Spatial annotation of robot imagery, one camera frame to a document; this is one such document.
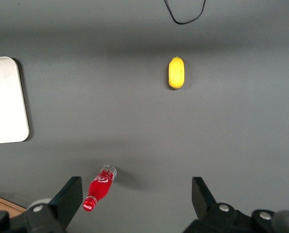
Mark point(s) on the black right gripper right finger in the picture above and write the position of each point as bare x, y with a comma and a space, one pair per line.
203, 206

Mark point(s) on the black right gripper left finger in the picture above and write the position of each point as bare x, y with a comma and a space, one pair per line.
66, 201

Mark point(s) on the white rectangular tray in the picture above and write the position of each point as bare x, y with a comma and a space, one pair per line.
3, 102

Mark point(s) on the red cola bottle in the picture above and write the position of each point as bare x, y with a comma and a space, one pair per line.
100, 189

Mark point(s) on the wooden drawer cabinet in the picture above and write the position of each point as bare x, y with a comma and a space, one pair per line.
1, 202

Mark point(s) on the yellow lemon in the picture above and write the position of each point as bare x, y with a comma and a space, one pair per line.
176, 72

